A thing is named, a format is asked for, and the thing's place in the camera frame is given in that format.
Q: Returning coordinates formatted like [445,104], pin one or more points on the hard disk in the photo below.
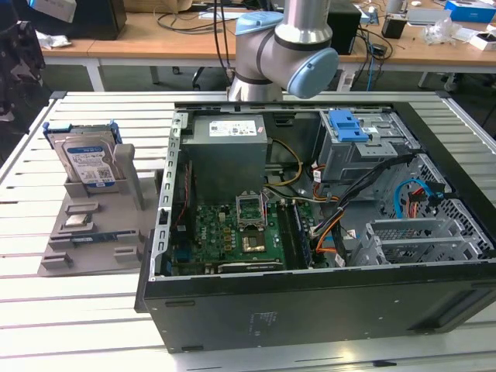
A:
[87,159]

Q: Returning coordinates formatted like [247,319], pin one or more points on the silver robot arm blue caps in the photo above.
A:
[263,50]

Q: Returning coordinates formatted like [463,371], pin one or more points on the grey disk bay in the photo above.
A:
[410,232]

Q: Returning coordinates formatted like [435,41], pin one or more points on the crumpled white paper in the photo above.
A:
[58,40]

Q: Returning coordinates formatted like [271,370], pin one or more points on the wooden desk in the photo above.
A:
[128,42]
[79,45]

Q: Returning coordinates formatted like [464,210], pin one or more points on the large black box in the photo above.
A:
[97,19]

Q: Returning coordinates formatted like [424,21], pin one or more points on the brown cardboard box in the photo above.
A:
[155,4]

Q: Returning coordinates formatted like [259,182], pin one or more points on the silver CPU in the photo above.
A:
[77,220]

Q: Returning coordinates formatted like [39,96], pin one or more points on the grey parts rack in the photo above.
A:
[108,217]

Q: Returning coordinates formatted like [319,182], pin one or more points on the RAM stick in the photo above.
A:
[100,235]

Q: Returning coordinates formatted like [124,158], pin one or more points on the grey power supply unit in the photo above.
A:
[224,162]

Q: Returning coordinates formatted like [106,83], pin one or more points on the green motherboard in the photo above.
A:
[217,232]

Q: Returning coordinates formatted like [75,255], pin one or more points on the metal locking lever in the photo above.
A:
[265,209]

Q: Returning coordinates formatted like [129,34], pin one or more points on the CPU socket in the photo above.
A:
[253,242]

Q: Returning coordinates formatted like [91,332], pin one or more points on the black graphics card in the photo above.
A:
[252,267]

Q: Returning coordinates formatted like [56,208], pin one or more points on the black RAM slot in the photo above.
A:
[288,236]
[304,240]

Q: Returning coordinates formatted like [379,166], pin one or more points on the black computer tower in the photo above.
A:
[345,35]

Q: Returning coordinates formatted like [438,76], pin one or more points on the blue drive latch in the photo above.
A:
[346,128]

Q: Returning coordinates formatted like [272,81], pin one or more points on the grey optical drive cage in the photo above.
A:
[348,159]

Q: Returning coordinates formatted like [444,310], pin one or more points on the black PC case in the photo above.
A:
[271,310]

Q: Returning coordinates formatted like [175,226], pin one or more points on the small black box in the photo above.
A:
[393,27]

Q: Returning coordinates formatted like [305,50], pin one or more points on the grey laptop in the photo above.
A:
[426,15]

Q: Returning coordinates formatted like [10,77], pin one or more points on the clear plastic bag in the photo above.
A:
[438,31]

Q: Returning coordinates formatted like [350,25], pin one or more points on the blue box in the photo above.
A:
[470,11]

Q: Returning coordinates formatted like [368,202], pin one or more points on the white box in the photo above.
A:
[484,44]

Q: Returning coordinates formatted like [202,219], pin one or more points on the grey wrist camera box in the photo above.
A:
[54,9]

